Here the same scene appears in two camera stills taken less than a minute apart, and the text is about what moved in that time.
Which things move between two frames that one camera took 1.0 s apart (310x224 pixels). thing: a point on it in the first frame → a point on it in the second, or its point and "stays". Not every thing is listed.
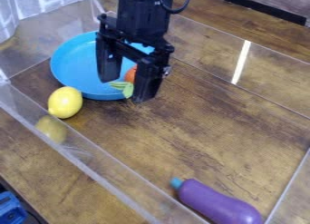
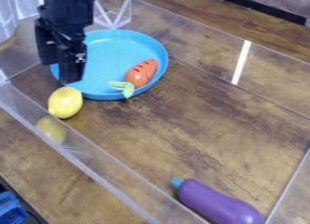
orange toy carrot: [127, 84] stays
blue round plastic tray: [75, 67] stays
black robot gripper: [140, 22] → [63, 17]
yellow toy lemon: [64, 102] stays
